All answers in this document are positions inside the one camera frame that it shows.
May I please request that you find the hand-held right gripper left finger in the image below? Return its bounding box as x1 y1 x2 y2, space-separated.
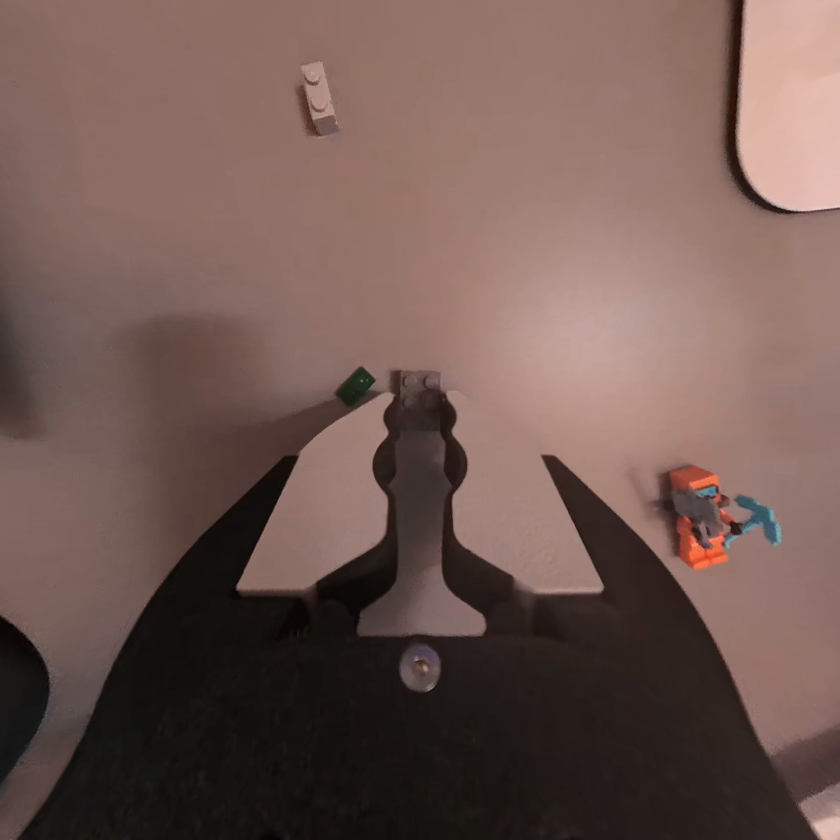
235 392 401 601

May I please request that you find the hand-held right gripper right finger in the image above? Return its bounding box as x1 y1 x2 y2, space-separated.
443 390 605 598

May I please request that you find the dark grey square toy brick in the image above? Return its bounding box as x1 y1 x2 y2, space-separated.
398 369 444 434

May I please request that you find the grey desk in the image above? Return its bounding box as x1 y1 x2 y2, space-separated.
0 0 840 840

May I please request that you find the dark green small toy plate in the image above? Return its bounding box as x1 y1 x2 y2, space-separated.
336 367 376 404

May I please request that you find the orange toy minifigure with pickaxe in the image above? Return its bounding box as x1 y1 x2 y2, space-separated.
666 465 783 571

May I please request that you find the light grey small toy brick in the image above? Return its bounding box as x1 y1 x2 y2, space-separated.
301 62 341 137

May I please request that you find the white flat stand base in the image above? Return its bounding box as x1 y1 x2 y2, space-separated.
734 0 840 214

